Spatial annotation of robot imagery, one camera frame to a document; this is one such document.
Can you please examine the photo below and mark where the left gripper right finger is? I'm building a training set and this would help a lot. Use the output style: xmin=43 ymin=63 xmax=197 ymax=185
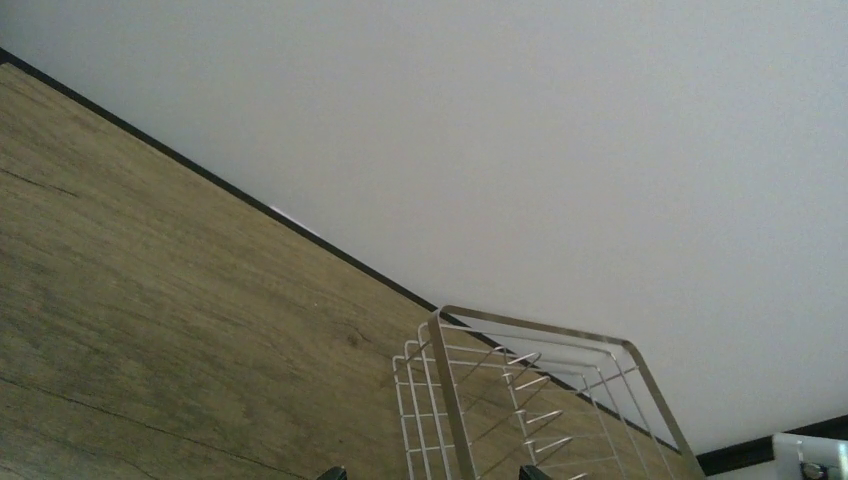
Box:
xmin=518 ymin=465 xmax=552 ymax=480

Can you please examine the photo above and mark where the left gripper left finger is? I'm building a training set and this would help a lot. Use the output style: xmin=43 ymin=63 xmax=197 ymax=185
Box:
xmin=316 ymin=466 xmax=348 ymax=480

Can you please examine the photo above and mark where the metal wire dish rack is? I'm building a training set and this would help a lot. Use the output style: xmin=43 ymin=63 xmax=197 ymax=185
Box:
xmin=391 ymin=305 xmax=704 ymax=479

